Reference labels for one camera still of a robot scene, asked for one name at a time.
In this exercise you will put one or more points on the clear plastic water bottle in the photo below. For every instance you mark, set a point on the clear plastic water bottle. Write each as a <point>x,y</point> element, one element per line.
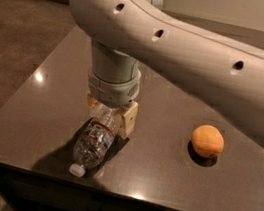
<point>91,147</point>

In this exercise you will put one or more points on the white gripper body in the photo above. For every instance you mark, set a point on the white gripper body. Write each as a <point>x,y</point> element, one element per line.
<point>111,90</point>

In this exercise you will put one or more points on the orange fruit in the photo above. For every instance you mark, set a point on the orange fruit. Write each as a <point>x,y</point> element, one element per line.
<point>207,141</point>

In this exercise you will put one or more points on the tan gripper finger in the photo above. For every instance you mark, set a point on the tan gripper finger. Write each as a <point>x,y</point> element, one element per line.
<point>125,120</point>
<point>93,104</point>

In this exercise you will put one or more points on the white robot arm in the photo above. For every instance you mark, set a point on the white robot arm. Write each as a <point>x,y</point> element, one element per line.
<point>225,74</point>

